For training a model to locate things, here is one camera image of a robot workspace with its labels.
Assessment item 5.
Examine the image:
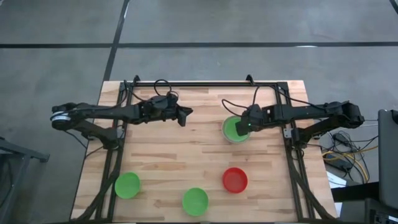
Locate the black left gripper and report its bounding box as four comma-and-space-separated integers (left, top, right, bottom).
141, 104, 193, 127

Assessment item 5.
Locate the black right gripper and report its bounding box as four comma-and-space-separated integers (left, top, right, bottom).
235, 105, 277, 136

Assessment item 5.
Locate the green plastic bowl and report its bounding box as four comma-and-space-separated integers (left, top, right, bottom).
223, 116, 251, 143
114, 172, 142, 200
182, 187, 209, 217

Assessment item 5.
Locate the red plastic bowl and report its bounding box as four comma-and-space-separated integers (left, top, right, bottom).
221, 167, 249, 194

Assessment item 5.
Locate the white ribbed bowl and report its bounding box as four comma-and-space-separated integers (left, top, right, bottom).
221, 115, 252, 144

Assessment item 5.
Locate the black power brick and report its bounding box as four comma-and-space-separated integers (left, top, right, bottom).
323, 154, 352, 172

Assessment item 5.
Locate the white paper sheet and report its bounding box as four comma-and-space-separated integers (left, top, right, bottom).
326, 170, 346, 189

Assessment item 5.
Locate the dark grey computer case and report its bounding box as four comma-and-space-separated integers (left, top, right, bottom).
377, 108, 398, 211

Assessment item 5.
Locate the grey metal cart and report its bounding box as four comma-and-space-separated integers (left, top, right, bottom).
0, 136, 50, 224

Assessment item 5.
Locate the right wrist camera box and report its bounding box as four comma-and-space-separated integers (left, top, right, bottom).
241, 104, 263, 123

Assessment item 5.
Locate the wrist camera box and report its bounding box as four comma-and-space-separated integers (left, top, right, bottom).
241, 104, 263, 123
151, 94, 179, 108

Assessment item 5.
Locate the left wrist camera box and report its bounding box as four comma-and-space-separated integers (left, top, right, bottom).
151, 94, 179, 108

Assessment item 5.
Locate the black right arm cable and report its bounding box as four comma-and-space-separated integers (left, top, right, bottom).
221, 85, 326, 118

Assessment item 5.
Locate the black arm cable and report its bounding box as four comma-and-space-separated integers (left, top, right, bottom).
123, 79, 180, 103
221, 85, 326, 118

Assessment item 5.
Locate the black aluminium frame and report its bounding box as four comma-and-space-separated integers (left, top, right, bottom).
70, 74, 338, 223

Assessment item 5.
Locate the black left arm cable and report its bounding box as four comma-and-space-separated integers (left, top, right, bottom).
123, 79, 180, 103

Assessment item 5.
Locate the yellow cable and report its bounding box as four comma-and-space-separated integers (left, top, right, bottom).
322, 145, 379, 184

